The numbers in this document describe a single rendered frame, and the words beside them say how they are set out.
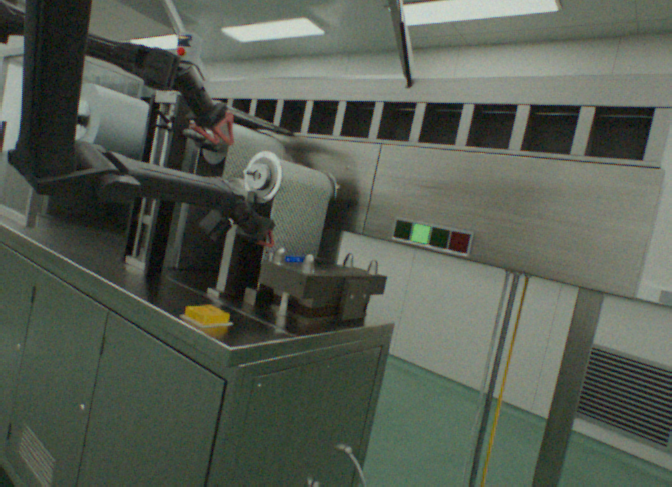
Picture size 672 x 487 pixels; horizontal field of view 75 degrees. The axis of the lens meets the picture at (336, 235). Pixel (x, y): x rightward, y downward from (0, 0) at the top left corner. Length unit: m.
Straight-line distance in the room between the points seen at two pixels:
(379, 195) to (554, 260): 0.54
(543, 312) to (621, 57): 1.86
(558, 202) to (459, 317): 2.64
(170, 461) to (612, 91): 1.33
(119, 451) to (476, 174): 1.17
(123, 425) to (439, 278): 2.97
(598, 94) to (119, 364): 1.37
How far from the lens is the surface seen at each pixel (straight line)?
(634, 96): 1.28
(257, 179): 1.26
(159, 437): 1.18
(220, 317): 1.02
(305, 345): 1.07
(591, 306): 1.37
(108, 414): 1.36
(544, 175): 1.25
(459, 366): 3.84
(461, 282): 3.76
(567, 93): 1.30
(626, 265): 1.20
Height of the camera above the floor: 1.20
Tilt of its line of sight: 3 degrees down
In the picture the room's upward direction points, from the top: 12 degrees clockwise
